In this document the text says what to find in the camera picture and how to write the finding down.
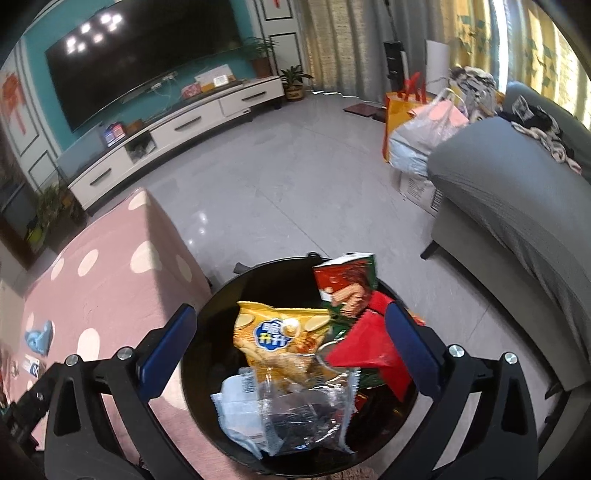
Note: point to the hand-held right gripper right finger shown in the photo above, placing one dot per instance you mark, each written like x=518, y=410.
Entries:
x=411, y=350

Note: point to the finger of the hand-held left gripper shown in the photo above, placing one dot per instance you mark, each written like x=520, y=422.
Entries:
x=32, y=401

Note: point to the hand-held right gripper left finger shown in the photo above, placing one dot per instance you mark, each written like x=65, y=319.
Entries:
x=168, y=350

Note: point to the red snack bag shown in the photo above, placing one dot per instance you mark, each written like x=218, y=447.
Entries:
x=369, y=350

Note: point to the black trash bin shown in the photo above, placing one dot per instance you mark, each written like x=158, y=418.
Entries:
x=207, y=332

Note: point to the pale blue plastic packet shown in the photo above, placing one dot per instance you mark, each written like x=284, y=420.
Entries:
x=235, y=406

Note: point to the green wafer packet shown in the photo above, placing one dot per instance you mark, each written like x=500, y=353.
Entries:
x=346, y=286

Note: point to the yellow chip bag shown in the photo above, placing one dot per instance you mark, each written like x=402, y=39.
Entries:
x=277, y=337

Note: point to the clear plastic wrapper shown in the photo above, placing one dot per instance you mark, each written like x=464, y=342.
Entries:
x=309, y=410

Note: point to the dark blue packet white label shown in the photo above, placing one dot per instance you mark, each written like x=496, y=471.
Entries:
x=33, y=365

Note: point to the pink white-dotted blanket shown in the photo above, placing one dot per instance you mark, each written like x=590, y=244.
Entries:
x=106, y=286

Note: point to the printed cardboard box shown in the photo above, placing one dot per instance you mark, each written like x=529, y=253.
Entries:
x=418, y=191

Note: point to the glass fish tank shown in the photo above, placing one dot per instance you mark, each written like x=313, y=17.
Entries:
x=16, y=221

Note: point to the green leafy plants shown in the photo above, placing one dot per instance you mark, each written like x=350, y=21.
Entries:
x=57, y=207

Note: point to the grey sofa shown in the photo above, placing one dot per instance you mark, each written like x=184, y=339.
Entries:
x=508, y=194

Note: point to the pale bulging plastic bag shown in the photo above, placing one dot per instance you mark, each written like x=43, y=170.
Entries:
x=425, y=138

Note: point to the small blue red box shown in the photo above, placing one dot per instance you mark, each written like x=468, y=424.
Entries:
x=114, y=134

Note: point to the white television cabinet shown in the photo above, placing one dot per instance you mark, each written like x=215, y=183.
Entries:
x=184, y=124

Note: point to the small wooden box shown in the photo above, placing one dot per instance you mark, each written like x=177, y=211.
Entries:
x=135, y=126

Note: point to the orange shopping bag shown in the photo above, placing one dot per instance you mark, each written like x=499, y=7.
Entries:
x=397, y=113

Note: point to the dark floor mat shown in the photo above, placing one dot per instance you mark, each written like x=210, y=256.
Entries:
x=364, y=112

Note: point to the small pink box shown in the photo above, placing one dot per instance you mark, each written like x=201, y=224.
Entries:
x=190, y=91

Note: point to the black white clothes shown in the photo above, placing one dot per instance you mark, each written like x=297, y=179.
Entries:
x=540, y=124

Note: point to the white power strip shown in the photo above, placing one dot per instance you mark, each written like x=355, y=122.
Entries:
x=164, y=82

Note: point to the white desk calendar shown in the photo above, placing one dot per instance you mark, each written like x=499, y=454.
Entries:
x=213, y=77

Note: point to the white board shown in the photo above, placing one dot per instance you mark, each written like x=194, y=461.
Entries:
x=437, y=64

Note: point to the small potted plant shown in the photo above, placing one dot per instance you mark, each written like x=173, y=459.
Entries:
x=294, y=85

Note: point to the black flat television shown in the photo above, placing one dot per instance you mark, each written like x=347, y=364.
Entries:
x=138, y=60

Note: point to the tall potted plant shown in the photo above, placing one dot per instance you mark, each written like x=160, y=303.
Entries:
x=261, y=57

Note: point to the striped window curtain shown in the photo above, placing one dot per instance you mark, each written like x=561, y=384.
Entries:
x=351, y=41

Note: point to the red wall decoration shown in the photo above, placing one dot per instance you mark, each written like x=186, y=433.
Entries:
x=11, y=104

